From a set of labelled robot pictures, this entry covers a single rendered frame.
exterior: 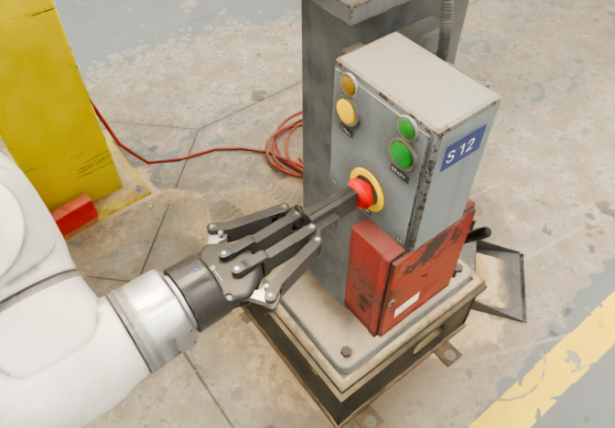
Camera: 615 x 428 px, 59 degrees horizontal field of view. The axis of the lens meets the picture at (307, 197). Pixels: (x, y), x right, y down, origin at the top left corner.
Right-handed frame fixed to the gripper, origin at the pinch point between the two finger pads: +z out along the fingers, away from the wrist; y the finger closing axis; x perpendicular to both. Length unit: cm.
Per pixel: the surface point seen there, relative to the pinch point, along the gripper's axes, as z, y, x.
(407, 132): 5.0, 5.2, 13.3
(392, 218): 5.6, 4.7, -1.0
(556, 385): 64, 26, -97
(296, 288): 15, -29, -68
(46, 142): -15, -115, -63
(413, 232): 6.1, 7.8, -1.1
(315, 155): 23.1, -31.5, -28.5
